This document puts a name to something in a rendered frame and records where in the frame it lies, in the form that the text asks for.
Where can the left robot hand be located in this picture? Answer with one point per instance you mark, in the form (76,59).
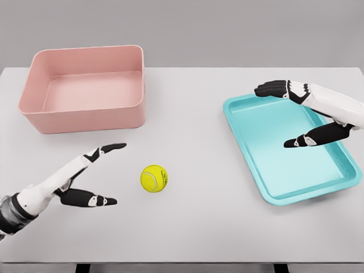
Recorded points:
(57,177)

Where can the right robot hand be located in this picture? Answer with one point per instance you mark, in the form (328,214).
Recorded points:
(321,99)

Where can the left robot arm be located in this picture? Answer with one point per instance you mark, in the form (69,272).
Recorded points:
(10,211)

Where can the blue plastic tray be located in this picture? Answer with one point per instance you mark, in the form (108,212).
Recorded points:
(287,148)

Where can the pink plastic basket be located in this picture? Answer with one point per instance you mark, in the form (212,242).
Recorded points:
(85,88)

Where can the yellow tennis ball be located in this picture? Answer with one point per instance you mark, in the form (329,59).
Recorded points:
(154,178)

